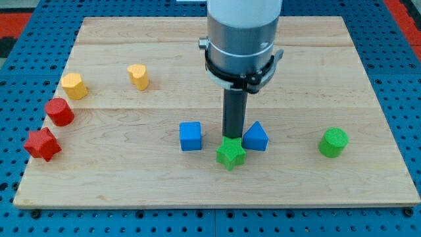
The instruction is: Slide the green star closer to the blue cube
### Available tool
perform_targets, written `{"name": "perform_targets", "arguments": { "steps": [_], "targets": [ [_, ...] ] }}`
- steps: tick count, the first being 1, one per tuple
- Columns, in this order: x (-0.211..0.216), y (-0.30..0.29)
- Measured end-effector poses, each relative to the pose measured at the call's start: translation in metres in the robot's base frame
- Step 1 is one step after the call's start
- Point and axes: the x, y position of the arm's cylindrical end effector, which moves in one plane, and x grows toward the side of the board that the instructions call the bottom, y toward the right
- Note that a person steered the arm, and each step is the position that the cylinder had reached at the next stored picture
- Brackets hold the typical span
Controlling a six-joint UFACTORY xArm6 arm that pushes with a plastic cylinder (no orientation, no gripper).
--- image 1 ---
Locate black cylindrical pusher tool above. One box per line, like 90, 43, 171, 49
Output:
222, 90, 247, 138

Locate green star block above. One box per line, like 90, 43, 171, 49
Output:
216, 136, 247, 171

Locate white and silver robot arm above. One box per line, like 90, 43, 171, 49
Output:
199, 0, 284, 138

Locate blue cube block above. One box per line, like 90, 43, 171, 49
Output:
179, 122, 202, 151

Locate red star block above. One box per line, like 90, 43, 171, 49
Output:
23, 127, 62, 162

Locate blue triangular prism block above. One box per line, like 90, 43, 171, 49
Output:
242, 121, 269, 151

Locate wooden board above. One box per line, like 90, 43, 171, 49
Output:
14, 16, 420, 209

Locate yellow heart block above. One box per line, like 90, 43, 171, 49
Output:
127, 64, 149, 91

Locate green cylinder block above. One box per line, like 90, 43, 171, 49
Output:
318, 127, 349, 158

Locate yellow hexagon block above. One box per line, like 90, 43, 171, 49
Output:
61, 73, 88, 100

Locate red cylinder block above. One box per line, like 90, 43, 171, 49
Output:
44, 97, 74, 126

